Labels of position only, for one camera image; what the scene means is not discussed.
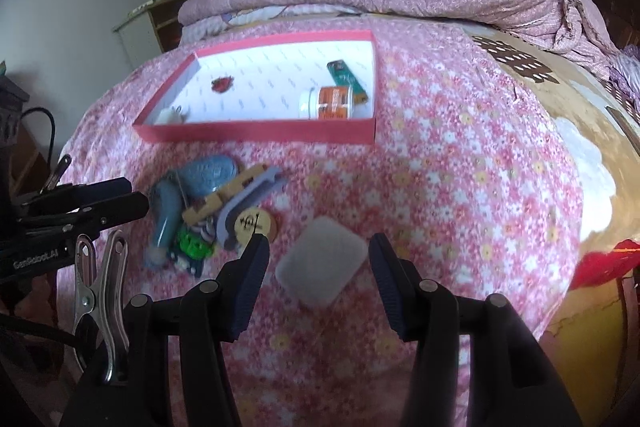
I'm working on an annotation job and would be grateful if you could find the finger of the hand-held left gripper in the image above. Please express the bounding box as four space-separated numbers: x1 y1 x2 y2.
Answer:
22 193 151 238
20 178 133 215

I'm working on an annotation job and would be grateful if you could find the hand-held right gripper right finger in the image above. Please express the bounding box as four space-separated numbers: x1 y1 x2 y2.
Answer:
370 234 581 427

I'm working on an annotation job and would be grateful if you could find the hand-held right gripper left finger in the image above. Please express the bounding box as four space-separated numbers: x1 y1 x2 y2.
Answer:
65 236 271 427

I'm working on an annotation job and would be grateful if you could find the blue cylinder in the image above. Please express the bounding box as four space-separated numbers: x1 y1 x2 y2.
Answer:
146 179 187 269

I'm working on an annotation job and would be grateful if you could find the yellow USB stick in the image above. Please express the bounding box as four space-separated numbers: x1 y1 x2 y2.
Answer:
234 206 278 242

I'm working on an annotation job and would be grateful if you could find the green figure keychain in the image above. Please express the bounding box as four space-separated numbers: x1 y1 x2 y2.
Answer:
172 217 217 275

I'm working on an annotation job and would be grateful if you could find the white earbud case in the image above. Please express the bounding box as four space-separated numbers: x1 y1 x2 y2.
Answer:
275 216 370 308

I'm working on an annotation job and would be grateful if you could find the grey building plate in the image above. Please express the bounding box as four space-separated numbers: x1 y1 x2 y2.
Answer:
215 167 287 251

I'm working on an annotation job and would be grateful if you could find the wooden clip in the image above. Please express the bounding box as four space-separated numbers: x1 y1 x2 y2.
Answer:
182 166 268 224

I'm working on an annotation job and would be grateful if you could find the blue correction tape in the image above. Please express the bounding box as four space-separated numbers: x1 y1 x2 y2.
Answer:
180 155 240 196

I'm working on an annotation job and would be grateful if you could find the red cardboard box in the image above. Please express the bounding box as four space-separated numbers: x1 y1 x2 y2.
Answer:
132 30 377 145

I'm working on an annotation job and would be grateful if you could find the metal spring clip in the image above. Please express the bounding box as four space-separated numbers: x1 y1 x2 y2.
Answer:
74 229 132 384

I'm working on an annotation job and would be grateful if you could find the white eraser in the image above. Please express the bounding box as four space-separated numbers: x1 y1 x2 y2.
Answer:
155 106 190 125

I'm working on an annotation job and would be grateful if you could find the pink floral bed sheet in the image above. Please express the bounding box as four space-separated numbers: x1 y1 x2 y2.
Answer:
57 14 586 427

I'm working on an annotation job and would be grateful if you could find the bedside cabinet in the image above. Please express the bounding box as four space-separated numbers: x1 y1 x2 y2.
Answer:
112 0 211 64

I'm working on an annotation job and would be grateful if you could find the orange bottle with white cap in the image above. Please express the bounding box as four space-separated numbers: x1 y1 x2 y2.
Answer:
299 87 357 120

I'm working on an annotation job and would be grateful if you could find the green tube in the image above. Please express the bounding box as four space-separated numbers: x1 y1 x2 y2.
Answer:
327 61 367 102

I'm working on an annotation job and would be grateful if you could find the red cloth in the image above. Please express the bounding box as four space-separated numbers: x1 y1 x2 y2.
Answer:
570 239 640 289

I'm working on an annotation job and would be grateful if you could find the tan printed blanket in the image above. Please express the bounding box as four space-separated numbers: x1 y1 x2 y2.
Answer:
465 22 640 348

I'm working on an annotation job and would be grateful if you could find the lilac ruffled pillow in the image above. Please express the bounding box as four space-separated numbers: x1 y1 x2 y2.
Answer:
607 47 640 108

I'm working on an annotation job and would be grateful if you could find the dark wooden headboard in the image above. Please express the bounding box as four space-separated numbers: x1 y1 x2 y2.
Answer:
535 0 640 52

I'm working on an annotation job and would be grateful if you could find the black cable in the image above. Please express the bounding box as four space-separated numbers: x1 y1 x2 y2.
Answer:
20 107 57 198

